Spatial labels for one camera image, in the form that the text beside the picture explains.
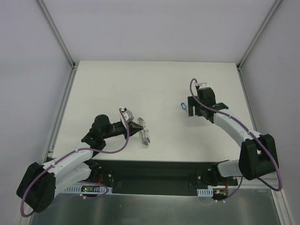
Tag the white cable duct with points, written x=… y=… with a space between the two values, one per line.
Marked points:
x=86 y=190
x=208 y=192

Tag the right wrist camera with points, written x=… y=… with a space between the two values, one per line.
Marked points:
x=203 y=85

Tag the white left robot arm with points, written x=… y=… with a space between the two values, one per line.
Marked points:
x=41 y=183

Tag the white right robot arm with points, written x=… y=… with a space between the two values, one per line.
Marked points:
x=258 y=154

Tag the right aluminium frame post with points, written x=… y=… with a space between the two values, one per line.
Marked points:
x=267 y=19

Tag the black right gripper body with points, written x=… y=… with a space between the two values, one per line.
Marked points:
x=192 y=106

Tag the left aluminium table rail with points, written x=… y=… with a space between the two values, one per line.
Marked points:
x=59 y=114

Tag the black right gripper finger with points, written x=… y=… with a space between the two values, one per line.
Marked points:
x=191 y=101
x=191 y=112

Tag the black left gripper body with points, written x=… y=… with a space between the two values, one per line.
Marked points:
x=128 y=131

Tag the left white cable duct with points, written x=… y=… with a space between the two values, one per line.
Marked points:
x=86 y=190

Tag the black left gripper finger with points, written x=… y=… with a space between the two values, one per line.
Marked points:
x=134 y=130
x=134 y=125

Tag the right white cable duct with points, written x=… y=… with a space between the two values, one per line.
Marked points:
x=208 y=192

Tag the aluminium frame post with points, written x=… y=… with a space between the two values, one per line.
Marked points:
x=55 y=32
x=267 y=19

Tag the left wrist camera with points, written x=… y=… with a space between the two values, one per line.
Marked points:
x=126 y=116

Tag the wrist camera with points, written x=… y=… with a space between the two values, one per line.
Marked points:
x=126 y=116
x=203 y=85

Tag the blue windowed tag key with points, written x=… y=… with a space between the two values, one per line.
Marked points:
x=184 y=107

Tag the left aluminium frame post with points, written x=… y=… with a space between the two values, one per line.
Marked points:
x=55 y=32

